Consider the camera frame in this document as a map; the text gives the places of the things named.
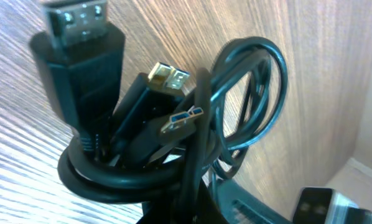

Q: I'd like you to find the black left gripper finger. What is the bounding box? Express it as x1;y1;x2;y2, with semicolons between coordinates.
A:
210;180;292;224

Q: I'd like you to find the thin black USB cable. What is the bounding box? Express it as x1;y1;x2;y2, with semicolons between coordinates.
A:
109;36;289;181

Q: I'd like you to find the thick black HDMI cable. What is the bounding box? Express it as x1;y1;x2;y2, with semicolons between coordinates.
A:
29;0;218;205

